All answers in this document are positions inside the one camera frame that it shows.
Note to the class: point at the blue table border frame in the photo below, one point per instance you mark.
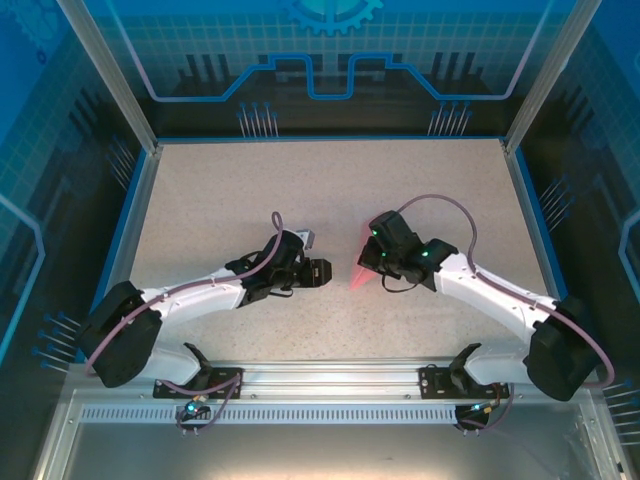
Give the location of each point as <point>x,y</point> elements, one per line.
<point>546,250</point>

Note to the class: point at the sheet metal tray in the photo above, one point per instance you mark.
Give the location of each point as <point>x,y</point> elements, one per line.
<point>320,455</point>

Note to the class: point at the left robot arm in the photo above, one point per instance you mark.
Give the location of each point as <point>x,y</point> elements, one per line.
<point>120,340</point>

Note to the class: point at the aluminium side rail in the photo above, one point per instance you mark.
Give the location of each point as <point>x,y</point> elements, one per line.
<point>129,250</point>

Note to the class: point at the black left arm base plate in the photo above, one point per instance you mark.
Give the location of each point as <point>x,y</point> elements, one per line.
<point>162,392</point>

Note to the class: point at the aluminium mounting rail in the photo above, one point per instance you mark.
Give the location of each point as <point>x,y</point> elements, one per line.
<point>330,380</point>

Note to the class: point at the aluminium frame post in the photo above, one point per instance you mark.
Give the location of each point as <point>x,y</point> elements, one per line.
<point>550,75</point>
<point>121,85</point>

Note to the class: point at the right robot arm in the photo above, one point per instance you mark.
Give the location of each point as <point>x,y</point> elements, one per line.
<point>560,350</point>

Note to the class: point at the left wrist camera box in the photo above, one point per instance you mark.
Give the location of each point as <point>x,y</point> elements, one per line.
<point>306,239</point>

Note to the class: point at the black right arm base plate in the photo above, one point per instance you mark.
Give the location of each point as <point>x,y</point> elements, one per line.
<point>430,385</point>

